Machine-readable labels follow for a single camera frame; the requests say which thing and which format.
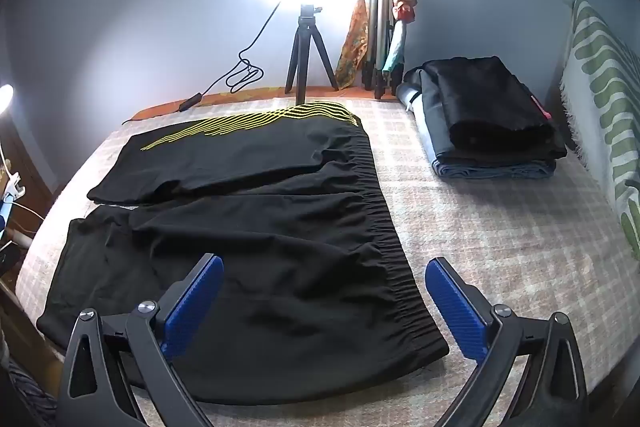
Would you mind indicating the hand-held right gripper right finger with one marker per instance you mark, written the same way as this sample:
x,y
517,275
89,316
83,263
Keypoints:
x,y
457,307

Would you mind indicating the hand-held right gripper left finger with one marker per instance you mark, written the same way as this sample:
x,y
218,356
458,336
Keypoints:
x,y
195,302

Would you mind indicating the black pants with yellow stripes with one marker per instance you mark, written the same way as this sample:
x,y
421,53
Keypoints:
x,y
280,232

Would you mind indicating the checked beige blanket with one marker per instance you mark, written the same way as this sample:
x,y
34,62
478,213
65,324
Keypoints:
x,y
500,232

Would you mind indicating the blue folded jeans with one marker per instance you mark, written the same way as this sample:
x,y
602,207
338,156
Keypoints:
x,y
490,169

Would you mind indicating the grey folded cloth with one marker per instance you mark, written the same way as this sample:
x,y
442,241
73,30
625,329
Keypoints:
x,y
425,122

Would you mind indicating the dark ribbed cloth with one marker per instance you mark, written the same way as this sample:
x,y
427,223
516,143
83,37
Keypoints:
x,y
25,397

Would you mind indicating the black folded cloth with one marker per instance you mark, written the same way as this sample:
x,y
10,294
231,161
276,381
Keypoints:
x,y
480,107

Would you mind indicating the pink cloth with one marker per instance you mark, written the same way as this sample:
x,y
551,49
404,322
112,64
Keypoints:
x,y
541,108

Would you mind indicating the teal cloth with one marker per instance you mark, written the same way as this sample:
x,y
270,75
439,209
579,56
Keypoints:
x,y
395,49

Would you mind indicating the white cloth with green pattern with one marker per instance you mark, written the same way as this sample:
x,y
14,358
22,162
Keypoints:
x,y
600,82

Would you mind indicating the orange patterned cloth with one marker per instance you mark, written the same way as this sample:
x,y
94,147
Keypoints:
x,y
350,57

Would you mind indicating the white clip lamp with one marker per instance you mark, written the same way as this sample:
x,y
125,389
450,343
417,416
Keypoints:
x,y
5,97

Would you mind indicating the black tripod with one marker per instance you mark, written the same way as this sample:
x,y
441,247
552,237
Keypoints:
x,y
305,37

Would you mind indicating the folded metal stand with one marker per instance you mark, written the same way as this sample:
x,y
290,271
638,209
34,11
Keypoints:
x,y
377,22

